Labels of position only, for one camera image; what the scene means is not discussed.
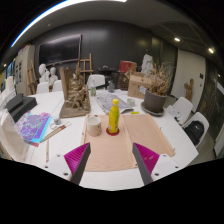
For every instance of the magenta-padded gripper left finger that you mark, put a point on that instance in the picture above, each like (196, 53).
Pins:
(76, 160)

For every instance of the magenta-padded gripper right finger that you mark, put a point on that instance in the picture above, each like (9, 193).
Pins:
(148, 160)

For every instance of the yellow drink bottle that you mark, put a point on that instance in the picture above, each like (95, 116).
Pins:
(113, 118)

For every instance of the light wooden drawing board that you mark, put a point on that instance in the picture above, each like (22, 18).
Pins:
(143, 133)

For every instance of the wooden paint brush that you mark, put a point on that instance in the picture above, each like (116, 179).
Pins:
(55, 132)

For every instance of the beige cup with brown dots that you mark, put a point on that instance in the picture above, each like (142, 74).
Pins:
(94, 126)

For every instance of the small paint jar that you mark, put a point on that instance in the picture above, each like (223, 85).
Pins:
(57, 120)

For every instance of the flat round red coaster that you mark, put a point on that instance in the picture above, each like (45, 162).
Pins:
(112, 134)

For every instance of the grey round plant saucer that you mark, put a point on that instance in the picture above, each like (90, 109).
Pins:
(151, 113)

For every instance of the small yellow flat item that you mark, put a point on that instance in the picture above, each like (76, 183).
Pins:
(135, 112)

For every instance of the black backpack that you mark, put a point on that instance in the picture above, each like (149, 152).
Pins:
(194, 131)

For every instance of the colourful painted pad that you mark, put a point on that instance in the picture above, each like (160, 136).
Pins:
(33, 126)

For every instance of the small white round jar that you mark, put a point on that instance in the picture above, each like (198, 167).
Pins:
(131, 102)

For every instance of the grey pot with dried plant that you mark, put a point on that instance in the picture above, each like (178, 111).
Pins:
(155, 100)

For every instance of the white plastic chair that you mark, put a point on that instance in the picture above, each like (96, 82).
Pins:
(98, 80)
(183, 106)
(203, 120)
(57, 86)
(42, 87)

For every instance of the brown twig sculpture on base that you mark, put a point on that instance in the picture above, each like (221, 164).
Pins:
(76, 95)

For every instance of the newspaper stack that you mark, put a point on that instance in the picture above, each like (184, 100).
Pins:
(113, 100)

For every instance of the clear bottle with green label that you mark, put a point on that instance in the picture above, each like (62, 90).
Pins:
(93, 89)

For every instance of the black case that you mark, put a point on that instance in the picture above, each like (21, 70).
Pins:
(14, 101)
(23, 108)

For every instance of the brown cardboard box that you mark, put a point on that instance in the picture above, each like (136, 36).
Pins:
(136, 86)

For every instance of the clear glass jar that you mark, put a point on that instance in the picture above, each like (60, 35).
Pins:
(111, 87)

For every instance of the wooden figure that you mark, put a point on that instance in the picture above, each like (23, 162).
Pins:
(189, 90)

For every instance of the dark brown box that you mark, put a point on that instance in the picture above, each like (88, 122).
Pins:
(119, 81)

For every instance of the white plaster bust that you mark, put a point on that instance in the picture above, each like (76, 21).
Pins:
(43, 71)
(53, 75)

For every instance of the wooden easel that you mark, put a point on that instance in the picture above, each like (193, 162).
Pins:
(85, 65)
(31, 76)

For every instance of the red box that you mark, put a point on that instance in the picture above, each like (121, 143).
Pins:
(127, 66)

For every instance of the white plaster figure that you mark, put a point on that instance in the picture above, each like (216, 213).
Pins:
(147, 63)

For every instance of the white display panel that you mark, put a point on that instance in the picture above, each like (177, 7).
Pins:
(22, 66)

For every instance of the round ceiling spotlight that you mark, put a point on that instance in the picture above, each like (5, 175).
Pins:
(210, 50)
(177, 39)

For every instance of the long ceiling light strip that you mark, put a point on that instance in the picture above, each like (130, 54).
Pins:
(50, 11)

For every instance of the black wall screen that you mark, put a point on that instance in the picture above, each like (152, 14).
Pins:
(60, 50)

